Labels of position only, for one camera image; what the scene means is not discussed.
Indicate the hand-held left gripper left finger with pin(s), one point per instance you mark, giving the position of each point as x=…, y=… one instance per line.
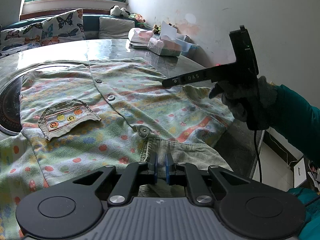
x=153, y=170

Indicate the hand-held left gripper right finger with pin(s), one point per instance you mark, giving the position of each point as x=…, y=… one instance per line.
x=169, y=170

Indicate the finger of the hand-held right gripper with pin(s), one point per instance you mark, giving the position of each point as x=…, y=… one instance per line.
x=173, y=82

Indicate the pastel patterned child's jacket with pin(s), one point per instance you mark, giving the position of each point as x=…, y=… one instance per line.
x=100, y=120

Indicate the person's right forearm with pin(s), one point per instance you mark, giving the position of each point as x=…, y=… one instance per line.
x=295, y=120

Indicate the person's right hand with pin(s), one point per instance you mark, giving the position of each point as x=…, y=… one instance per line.
x=235, y=105

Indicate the open white green tissue pack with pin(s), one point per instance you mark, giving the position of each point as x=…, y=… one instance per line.
x=165, y=46

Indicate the clear plastic storage box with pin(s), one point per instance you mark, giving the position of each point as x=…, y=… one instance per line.
x=187, y=47

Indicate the flat white box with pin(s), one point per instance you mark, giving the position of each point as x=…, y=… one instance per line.
x=137, y=45

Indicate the brown plush monkey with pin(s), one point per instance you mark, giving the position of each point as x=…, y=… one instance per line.
x=156, y=28

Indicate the pink white tissue pack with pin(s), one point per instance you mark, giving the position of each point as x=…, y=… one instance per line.
x=140, y=35

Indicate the pink green plush toy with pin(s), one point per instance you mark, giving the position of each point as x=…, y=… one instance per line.
x=138, y=20

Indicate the grey pillow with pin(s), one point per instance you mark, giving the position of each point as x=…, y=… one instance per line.
x=115, y=27

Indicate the panda plush toy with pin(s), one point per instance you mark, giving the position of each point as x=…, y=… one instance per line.
x=117, y=11

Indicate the large butterfly print pillow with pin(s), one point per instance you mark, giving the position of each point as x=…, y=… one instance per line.
x=62, y=25

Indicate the small white appliance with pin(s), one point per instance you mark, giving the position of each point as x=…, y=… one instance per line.
x=298, y=172

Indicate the person's teal jacket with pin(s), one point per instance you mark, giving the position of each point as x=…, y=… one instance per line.
x=307, y=210

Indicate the round black cooktop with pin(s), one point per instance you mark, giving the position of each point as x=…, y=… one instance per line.
x=10, y=105

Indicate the wooden bench rail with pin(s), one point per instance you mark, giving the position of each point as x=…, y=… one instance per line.
x=97, y=11

